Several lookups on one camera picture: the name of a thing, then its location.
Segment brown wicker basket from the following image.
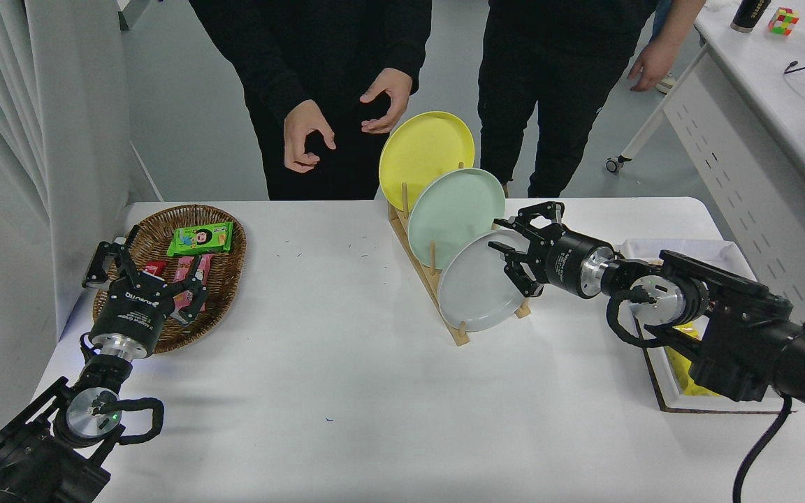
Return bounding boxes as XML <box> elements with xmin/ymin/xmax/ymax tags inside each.
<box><xmin>93</xmin><ymin>204</ymin><xmax>247</xmax><ymax>355</ymax></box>

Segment grey furniture corner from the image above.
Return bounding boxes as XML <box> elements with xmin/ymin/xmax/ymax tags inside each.
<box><xmin>117</xmin><ymin>0</ymin><xmax>164</xmax><ymax>32</ymax></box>

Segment mint green plate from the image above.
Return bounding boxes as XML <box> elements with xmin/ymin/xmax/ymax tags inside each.
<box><xmin>407</xmin><ymin>168</ymin><xmax>507</xmax><ymax>272</ymax></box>

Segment white side desk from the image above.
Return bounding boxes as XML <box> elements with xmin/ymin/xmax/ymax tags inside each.
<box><xmin>605</xmin><ymin>0</ymin><xmax>805</xmax><ymax>350</ymax></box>

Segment person's left hand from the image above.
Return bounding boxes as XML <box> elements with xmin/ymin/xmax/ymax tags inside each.
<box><xmin>628</xmin><ymin>35</ymin><xmax>683</xmax><ymax>93</ymax></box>
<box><xmin>359</xmin><ymin>68</ymin><xmax>414</xmax><ymax>134</ymax></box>

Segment person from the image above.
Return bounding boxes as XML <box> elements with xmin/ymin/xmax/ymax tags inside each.
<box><xmin>189</xmin><ymin>0</ymin><xmax>433</xmax><ymax>201</ymax></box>
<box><xmin>478</xmin><ymin>0</ymin><xmax>707</xmax><ymax>198</ymax></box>
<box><xmin>653</xmin><ymin>0</ymin><xmax>680</xmax><ymax>95</ymax></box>

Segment green snack pack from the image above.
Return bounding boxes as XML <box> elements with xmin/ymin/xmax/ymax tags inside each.
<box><xmin>166</xmin><ymin>221</ymin><xmax>234</xmax><ymax>258</ymax></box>

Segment yellow plate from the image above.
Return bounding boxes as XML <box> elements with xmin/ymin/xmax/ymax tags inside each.
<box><xmin>379</xmin><ymin>111</ymin><xmax>476</xmax><ymax>212</ymax></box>

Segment pink snack bar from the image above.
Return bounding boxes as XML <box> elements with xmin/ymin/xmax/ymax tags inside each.
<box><xmin>172</xmin><ymin>254</ymin><xmax>213</xmax><ymax>313</ymax></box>

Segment colourful puzzle cube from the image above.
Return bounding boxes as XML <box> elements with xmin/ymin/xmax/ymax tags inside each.
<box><xmin>767</xmin><ymin>7</ymin><xmax>799</xmax><ymax>36</ymax></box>

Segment white rectangular tray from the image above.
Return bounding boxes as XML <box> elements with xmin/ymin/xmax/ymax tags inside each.
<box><xmin>617</xmin><ymin>239</ymin><xmax>798</xmax><ymax>414</ymax></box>

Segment black tumbler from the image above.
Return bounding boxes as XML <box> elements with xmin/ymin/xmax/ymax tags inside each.
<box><xmin>730</xmin><ymin>0</ymin><xmax>771</xmax><ymax>34</ymax></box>

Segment grey plate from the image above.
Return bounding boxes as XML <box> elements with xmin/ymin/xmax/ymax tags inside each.
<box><xmin>437</xmin><ymin>231</ymin><xmax>539</xmax><ymax>333</ymax></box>

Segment yellow snack pack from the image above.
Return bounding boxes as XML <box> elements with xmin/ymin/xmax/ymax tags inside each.
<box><xmin>665</xmin><ymin>321</ymin><xmax>721</xmax><ymax>398</ymax></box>

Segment wooden plate rack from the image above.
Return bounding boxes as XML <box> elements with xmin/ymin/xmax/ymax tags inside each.
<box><xmin>389</xmin><ymin>183</ymin><xmax>532</xmax><ymax>347</ymax></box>

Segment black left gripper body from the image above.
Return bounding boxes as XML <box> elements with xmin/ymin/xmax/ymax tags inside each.
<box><xmin>92</xmin><ymin>272</ymin><xmax>175</xmax><ymax>345</ymax></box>

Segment person's right hand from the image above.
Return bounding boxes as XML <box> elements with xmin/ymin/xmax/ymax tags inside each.
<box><xmin>284</xmin><ymin>100</ymin><xmax>338</xmax><ymax>173</ymax></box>

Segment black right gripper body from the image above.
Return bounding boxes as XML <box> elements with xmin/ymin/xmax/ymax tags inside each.
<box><xmin>539</xmin><ymin>227</ymin><xmax>609</xmax><ymax>300</ymax></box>

